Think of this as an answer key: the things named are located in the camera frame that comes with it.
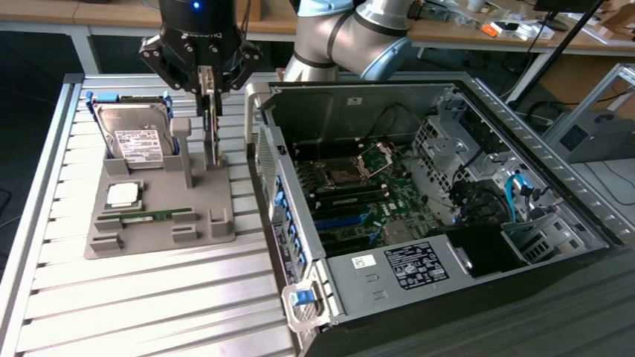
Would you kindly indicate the black slanted pole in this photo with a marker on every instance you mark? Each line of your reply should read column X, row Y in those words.
column 563, row 44

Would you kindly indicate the aluminium profile frame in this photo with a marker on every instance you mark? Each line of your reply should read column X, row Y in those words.
column 618, row 72

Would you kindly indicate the green motherboard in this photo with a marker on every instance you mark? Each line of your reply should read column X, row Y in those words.
column 397, row 193

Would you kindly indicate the RAM stick with label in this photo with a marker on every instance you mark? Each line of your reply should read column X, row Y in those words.
column 342, row 201

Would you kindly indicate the brown cardboard box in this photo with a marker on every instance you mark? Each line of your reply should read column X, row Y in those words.
column 254, row 9

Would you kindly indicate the silver disk bay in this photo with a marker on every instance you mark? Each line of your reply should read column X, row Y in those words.
column 541, row 247

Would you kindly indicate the grey metal cabinet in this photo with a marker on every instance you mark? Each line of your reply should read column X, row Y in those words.
column 601, row 137

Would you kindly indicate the open black PC case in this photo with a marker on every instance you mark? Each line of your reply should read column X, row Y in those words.
column 307, row 119

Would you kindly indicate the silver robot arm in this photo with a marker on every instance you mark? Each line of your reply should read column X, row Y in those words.
column 322, row 37

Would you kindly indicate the green bare RAM stick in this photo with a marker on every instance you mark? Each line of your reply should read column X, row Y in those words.
column 159, row 214

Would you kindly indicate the blue expansion slot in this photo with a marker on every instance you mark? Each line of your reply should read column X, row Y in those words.
column 345, row 222

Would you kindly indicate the wooden desk white frame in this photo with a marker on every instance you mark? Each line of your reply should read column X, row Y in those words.
column 50, row 11
column 491, row 44

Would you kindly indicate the grey electronic device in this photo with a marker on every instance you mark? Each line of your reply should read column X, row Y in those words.
column 437, row 11

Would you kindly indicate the silver socket cover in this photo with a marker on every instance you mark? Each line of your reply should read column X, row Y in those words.
column 374, row 160

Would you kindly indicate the hard disk with blue carrier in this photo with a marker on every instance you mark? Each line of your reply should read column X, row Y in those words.
column 139, row 145

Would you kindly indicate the CPU socket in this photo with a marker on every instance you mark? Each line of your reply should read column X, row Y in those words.
column 342, row 174

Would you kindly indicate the silver CPU chip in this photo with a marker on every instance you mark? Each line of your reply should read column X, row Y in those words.
column 123, row 193

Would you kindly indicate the grey power supply unit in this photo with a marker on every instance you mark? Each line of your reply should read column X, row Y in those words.
column 367, row 294

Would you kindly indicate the brown cardboard piece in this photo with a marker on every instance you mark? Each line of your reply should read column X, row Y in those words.
column 622, row 16

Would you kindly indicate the grey plastic parts rack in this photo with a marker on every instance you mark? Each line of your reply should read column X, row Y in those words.
column 148, row 241

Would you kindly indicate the white cup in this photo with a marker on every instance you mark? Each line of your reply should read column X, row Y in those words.
column 477, row 4

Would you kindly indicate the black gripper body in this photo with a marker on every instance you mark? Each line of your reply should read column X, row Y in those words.
column 198, row 22

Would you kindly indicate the green graphics card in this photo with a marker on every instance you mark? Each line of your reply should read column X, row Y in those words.
column 212, row 130

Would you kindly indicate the silver chipset heat sink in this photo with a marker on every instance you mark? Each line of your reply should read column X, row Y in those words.
column 398, row 232

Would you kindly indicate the small orange box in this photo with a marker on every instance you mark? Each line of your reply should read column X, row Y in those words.
column 491, row 30

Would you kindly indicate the black monitor with stand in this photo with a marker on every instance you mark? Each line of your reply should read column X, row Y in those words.
column 553, row 23

